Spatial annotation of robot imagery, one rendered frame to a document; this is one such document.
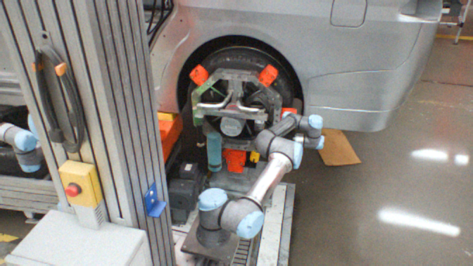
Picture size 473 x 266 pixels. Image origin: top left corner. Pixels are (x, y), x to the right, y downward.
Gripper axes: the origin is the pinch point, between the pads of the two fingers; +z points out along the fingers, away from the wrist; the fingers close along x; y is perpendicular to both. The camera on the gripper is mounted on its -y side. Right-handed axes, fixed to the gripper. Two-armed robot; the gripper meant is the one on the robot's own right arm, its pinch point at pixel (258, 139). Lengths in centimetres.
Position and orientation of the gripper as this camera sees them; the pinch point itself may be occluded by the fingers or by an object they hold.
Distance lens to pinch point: 235.7
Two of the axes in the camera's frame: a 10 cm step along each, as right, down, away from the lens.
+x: -1.8, 5.6, -8.1
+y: 0.0, -8.2, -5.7
